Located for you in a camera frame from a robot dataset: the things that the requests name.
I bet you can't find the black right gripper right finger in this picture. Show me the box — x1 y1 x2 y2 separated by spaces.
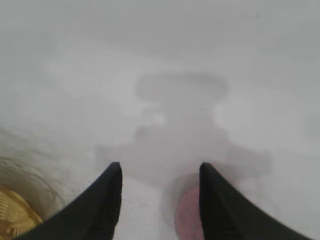
199 161 312 240

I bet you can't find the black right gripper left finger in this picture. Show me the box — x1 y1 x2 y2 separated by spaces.
13 161 124 240

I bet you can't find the pink peach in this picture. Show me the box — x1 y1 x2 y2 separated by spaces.
174 185 204 240

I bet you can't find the yellow woven wicker basket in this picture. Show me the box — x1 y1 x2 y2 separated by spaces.
0 184 44 240

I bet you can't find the transparent round plate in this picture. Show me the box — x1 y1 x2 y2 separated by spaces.
0 128 69 226

